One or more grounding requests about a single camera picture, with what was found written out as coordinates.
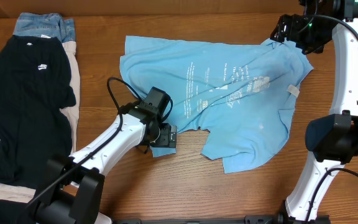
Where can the beige garment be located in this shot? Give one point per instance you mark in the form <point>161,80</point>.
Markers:
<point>24,194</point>

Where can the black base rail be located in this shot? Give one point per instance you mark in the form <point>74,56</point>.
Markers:
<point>248,219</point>

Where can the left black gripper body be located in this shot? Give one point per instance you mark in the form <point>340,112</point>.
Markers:
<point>166,138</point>

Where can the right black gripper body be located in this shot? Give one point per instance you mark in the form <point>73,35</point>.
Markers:
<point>309,35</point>

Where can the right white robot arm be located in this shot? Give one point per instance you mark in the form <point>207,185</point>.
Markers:
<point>331,141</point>

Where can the black t-shirt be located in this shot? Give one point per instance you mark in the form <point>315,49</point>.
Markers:
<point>35,86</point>

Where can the blue denim jeans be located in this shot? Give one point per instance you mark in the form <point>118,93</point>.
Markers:
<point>45,25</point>

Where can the light blue printed t-shirt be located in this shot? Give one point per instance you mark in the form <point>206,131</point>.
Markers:
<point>243,95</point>

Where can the dark garment with blue trim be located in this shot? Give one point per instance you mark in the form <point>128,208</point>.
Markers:
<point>9,211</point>

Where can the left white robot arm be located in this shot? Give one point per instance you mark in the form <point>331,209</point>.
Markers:
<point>71,188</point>

